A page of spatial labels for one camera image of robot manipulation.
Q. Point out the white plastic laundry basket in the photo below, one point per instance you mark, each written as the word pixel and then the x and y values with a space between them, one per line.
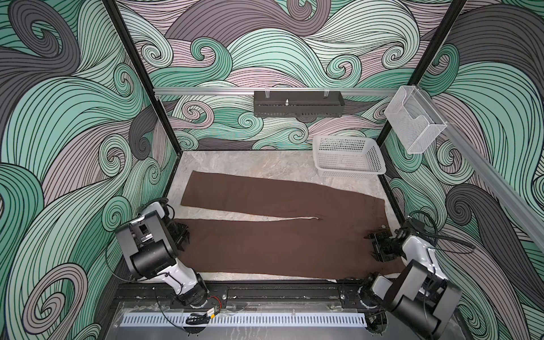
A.
pixel 347 157

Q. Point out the aluminium rail back wall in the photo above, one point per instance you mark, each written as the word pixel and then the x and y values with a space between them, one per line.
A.
pixel 248 91

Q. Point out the clear plastic wall bin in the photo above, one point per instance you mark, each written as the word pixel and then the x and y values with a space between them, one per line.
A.
pixel 415 119

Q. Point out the black corner post left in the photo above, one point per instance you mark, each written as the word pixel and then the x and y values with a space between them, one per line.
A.
pixel 127 41

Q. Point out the white slotted cable duct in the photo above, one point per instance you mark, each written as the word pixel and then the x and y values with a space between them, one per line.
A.
pixel 350 320

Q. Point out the brown corduroy trousers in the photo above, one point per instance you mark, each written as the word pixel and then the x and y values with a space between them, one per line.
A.
pixel 304 230

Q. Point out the black perforated wall tray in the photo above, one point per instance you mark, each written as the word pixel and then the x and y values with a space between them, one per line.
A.
pixel 305 106

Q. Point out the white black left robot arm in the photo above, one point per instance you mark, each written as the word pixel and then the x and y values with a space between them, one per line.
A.
pixel 151 243

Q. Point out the aluminium rail wall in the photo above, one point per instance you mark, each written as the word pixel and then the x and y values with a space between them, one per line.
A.
pixel 248 91
pixel 468 135

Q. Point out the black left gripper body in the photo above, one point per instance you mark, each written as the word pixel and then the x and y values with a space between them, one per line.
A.
pixel 177 231

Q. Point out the black corner post right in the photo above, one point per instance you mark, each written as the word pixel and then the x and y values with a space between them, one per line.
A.
pixel 440 62

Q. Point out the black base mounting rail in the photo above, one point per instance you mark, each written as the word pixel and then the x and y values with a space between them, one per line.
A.
pixel 348 294

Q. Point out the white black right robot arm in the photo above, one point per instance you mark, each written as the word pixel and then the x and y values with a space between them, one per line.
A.
pixel 421 296

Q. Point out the black corner post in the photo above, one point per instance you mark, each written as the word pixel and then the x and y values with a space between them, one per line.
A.
pixel 440 62
pixel 127 41

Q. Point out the aluminium rail right wall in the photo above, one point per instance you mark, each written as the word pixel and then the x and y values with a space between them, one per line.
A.
pixel 468 135

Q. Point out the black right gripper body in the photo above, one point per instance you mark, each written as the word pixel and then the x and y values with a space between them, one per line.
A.
pixel 385 247

